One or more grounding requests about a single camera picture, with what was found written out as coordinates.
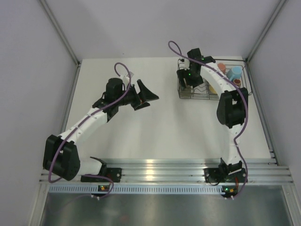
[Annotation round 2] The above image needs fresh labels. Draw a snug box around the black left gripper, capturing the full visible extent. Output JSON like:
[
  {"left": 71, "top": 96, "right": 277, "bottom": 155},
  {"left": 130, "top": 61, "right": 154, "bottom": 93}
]
[{"left": 116, "top": 80, "right": 158, "bottom": 111}]

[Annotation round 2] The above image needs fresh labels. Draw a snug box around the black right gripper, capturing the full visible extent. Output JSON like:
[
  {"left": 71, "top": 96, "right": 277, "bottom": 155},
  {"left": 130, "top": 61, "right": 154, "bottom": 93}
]
[{"left": 176, "top": 67, "right": 203, "bottom": 92}]

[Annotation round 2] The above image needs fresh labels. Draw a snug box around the yellow ceramic mug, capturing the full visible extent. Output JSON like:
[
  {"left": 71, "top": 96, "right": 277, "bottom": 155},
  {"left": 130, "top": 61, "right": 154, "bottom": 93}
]
[{"left": 209, "top": 85, "right": 217, "bottom": 94}]

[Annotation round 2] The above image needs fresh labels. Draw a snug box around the pink ceramic mug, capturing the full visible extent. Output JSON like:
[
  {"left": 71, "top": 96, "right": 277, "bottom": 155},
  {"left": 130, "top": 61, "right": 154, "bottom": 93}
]
[{"left": 217, "top": 63, "right": 226, "bottom": 74}]

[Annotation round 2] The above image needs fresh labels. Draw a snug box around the light blue ceramic mug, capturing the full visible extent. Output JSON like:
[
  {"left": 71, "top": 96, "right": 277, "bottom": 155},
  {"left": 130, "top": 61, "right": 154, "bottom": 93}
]
[{"left": 226, "top": 66, "right": 242, "bottom": 81}]

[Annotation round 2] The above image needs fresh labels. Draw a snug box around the dark brown mug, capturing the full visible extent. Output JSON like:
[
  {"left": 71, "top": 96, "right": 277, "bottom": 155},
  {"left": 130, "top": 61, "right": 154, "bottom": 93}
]
[{"left": 233, "top": 79, "right": 242, "bottom": 87}]

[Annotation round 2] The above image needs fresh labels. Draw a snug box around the grey-brown stoneware cup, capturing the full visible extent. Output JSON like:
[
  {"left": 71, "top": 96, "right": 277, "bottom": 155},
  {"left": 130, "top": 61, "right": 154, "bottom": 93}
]
[{"left": 183, "top": 86, "right": 194, "bottom": 94}]

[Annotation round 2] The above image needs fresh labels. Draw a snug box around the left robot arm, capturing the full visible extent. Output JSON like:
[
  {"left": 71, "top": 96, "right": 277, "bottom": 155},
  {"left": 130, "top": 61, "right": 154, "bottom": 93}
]
[{"left": 43, "top": 78, "right": 159, "bottom": 182}]

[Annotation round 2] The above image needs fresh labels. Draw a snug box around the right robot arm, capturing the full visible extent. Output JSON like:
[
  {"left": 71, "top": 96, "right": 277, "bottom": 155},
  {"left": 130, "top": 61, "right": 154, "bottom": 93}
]
[{"left": 174, "top": 51, "right": 248, "bottom": 182}]

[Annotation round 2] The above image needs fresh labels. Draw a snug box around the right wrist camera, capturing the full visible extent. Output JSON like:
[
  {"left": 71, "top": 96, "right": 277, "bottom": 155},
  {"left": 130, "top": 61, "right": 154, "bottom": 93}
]
[{"left": 178, "top": 59, "right": 190, "bottom": 68}]

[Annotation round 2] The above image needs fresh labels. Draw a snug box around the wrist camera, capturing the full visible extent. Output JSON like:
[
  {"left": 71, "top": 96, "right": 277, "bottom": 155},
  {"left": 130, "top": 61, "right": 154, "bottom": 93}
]
[
  {"left": 178, "top": 59, "right": 190, "bottom": 68},
  {"left": 119, "top": 72, "right": 134, "bottom": 86}
]

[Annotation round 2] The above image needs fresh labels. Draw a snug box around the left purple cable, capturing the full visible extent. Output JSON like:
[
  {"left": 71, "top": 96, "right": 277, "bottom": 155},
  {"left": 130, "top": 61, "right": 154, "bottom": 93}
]
[{"left": 48, "top": 62, "right": 135, "bottom": 198}]

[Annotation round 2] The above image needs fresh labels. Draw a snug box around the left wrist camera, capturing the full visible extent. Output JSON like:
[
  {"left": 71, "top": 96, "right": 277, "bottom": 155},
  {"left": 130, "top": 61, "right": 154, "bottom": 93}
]
[{"left": 119, "top": 72, "right": 134, "bottom": 86}]

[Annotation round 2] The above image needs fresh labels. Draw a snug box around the aluminium mounting rail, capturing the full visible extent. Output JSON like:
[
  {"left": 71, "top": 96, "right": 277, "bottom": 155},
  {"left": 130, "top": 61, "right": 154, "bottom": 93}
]
[{"left": 39, "top": 159, "right": 293, "bottom": 186}]

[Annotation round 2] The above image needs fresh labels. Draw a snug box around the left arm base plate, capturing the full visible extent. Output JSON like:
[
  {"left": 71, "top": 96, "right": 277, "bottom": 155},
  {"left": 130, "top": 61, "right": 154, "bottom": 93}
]
[{"left": 80, "top": 168, "right": 122, "bottom": 183}]

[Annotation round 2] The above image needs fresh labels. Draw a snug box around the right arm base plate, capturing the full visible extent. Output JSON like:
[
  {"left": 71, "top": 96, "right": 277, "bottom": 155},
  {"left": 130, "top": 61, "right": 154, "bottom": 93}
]
[{"left": 204, "top": 168, "right": 246, "bottom": 186}]

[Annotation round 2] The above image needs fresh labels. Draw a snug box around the perforated cable duct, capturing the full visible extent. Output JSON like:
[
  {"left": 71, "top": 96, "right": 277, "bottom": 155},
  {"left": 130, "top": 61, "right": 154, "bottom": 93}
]
[{"left": 48, "top": 185, "right": 225, "bottom": 194}]

